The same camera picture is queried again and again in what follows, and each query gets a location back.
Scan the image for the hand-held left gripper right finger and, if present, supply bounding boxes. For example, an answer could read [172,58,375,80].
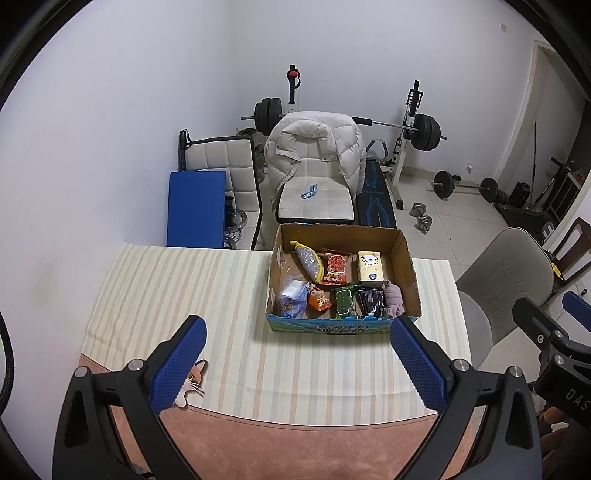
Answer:
[390,315,542,480]

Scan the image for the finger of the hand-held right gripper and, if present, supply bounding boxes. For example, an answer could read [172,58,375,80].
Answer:
[562,291,591,331]
[512,298,568,357]

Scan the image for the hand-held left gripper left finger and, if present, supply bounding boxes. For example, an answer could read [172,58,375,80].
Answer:
[52,315,208,480]

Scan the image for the mauve cloth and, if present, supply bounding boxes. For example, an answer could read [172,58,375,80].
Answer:
[383,284,407,319]

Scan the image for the black snack packet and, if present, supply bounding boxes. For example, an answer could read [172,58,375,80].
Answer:
[356,286,387,319]

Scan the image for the cardboard box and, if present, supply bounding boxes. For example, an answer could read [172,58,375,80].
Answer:
[266,223,423,334]

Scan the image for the green snack packet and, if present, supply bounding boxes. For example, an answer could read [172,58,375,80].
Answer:
[334,285,359,320]

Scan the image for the cream tissue pack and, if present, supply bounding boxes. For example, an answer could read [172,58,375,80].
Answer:
[356,250,388,284]

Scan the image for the small red snack packet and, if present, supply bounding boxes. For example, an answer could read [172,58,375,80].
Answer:
[307,286,334,311]

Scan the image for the large red snack packet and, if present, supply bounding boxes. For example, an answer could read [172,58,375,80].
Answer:
[318,248,351,287]

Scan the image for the clear blue plastic pack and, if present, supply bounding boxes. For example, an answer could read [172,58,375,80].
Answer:
[276,278,310,319]

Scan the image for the yellow mesh scrubber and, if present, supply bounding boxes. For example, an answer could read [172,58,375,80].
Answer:
[289,240,324,284]

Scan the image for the person's right hand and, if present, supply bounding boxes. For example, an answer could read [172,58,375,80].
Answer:
[539,406,591,468]

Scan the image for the grey shell chair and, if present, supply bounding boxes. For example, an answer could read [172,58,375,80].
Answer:
[455,226,555,370]

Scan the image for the brown wooden chair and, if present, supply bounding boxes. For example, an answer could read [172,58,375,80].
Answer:
[542,217,591,292]

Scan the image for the striped cat-print tablecloth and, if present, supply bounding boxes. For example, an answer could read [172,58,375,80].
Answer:
[81,244,476,480]

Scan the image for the chrome weight plates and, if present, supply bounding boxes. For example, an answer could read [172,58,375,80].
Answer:
[223,207,250,241]

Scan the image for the blue folded mat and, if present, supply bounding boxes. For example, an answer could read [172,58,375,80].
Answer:
[166,170,227,250]

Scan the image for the small barbell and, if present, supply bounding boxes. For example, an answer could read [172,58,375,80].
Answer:
[431,170,500,204]

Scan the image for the black weight bench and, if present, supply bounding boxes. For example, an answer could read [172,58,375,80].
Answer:
[355,138,399,229]

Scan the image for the white padded chair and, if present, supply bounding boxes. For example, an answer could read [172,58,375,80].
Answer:
[275,152,357,226]

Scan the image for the white quilted chair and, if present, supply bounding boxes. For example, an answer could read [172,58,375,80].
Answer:
[178,129,265,250]

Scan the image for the barbell with black plates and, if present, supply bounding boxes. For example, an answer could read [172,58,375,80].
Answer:
[240,97,448,152]

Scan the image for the white barbell rack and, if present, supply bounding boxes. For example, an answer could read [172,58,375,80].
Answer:
[285,65,424,209]

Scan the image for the white puffer jacket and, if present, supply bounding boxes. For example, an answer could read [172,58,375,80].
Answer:
[264,111,368,201]

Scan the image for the black cable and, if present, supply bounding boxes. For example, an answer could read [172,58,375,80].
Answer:
[0,314,16,418]

